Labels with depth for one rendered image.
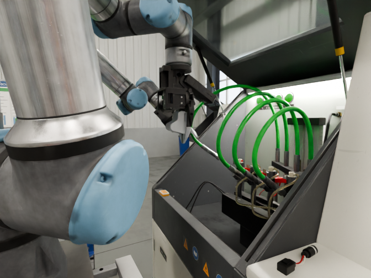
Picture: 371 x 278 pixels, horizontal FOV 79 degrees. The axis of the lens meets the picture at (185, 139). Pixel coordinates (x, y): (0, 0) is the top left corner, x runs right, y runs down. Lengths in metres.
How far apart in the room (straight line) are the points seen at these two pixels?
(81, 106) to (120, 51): 7.35
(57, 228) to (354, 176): 0.59
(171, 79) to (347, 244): 0.56
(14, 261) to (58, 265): 0.06
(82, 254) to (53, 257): 0.09
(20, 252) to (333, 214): 0.62
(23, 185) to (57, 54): 0.13
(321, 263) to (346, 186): 0.18
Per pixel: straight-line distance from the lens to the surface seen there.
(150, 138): 7.59
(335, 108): 0.98
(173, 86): 0.61
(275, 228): 0.58
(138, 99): 0.84
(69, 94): 0.23
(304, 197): 0.61
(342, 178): 0.66
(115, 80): 0.85
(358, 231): 0.64
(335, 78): 0.96
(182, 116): 0.61
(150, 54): 7.86
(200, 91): 0.64
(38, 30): 0.23
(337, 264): 0.62
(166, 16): 0.53
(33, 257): 0.39
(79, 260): 0.48
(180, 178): 1.14
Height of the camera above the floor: 1.28
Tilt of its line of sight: 5 degrees down
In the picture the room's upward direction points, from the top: straight up
